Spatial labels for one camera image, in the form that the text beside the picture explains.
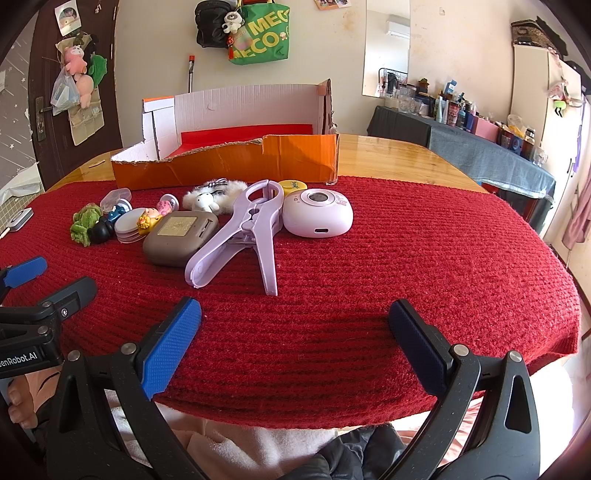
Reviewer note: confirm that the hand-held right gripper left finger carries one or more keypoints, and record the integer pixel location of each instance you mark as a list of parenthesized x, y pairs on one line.
[(171, 350)]

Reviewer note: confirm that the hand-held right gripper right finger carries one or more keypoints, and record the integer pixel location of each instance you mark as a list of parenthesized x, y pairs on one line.
[(418, 344)]

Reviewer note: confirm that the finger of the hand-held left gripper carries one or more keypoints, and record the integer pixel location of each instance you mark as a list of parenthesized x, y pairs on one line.
[(69, 295), (27, 271)]

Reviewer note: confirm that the black cartoon figurine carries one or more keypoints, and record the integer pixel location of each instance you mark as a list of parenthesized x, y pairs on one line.
[(100, 233)]

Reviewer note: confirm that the green fuzzy scrunchie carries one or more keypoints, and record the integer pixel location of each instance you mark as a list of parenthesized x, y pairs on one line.
[(83, 226)]

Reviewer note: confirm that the white round container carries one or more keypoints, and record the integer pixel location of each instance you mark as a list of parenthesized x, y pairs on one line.
[(125, 224)]

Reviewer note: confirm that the blue cartoon figurine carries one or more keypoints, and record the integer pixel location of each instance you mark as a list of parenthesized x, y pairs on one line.
[(119, 211)]

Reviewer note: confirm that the yellow cartoon figurine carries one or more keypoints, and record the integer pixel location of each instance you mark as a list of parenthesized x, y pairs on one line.
[(147, 220)]

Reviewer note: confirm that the small clear plastic box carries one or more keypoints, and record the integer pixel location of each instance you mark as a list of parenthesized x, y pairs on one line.
[(113, 196)]

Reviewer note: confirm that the large purple plastic clip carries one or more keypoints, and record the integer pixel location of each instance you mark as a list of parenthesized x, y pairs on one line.
[(217, 251)]

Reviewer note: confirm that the brown rounded case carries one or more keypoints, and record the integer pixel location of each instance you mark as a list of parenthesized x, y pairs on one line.
[(178, 240)]

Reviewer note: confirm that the white fluffy plush rabbit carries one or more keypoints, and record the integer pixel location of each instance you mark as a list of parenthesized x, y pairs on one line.
[(203, 201)]

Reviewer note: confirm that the orange and white cardboard box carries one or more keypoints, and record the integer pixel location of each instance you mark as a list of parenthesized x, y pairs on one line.
[(231, 161)]

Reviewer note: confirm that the orange round cap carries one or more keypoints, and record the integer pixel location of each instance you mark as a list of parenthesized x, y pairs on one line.
[(292, 185)]

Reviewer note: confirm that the person's left hand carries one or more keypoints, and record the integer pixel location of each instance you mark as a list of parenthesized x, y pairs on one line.
[(21, 406)]

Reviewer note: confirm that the small white device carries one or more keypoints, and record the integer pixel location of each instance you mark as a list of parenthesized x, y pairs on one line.
[(21, 218)]

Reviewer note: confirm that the white paper sheets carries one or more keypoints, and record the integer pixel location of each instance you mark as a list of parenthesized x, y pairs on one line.
[(21, 184)]

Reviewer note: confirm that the red knitted blanket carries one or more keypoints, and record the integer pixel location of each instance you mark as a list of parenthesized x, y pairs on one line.
[(346, 277)]

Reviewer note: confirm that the pale pink garment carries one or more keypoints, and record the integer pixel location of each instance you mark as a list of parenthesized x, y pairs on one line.
[(240, 443)]

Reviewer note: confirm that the dark cloth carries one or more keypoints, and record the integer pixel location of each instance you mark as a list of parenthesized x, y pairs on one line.
[(360, 454)]

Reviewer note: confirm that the beige hanging organizer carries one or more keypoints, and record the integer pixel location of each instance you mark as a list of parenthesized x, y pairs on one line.
[(85, 127)]

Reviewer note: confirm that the dark wooden door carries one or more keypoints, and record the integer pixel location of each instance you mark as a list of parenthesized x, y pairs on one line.
[(108, 129)]

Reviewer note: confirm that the clear plastic bag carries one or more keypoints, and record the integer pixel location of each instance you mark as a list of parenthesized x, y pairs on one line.
[(64, 94)]

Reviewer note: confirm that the side table with dark cloth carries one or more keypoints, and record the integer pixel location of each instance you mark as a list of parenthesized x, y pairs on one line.
[(461, 147)]

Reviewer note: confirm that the pink curtain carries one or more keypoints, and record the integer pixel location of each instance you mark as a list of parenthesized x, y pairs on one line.
[(579, 212)]

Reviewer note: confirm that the green plush toy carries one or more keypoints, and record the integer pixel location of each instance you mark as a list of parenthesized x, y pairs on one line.
[(98, 69)]

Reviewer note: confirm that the pink plush toy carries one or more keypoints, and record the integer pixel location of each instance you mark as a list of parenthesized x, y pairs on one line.
[(76, 60)]

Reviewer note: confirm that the pink box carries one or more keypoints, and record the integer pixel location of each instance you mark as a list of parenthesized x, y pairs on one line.
[(487, 127)]

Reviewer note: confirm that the row of bottles and jars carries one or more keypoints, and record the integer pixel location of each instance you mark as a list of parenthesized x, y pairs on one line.
[(450, 113)]

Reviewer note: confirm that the photo on door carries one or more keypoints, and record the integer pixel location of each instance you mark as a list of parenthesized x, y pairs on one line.
[(66, 18)]

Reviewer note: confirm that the white wardrobe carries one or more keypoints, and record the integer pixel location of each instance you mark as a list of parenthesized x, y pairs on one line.
[(531, 83)]

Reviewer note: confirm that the pink and green hanging toy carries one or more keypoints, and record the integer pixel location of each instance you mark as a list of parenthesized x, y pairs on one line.
[(561, 92)]

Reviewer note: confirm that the red tassel charm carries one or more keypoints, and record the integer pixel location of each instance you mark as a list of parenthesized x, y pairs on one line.
[(230, 46)]

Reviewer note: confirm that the black bag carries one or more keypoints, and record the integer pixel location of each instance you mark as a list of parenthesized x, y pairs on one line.
[(210, 27)]

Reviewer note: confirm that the green tote bag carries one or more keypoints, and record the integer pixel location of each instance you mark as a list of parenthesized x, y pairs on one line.
[(263, 37)]

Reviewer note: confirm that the patterned bag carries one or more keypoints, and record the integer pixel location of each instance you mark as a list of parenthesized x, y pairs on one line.
[(531, 32)]

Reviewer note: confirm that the wall mirror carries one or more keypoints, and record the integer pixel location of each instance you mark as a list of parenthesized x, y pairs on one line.
[(385, 46)]

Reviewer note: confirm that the wall photos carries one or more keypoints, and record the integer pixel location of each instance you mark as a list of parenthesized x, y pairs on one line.
[(328, 3)]

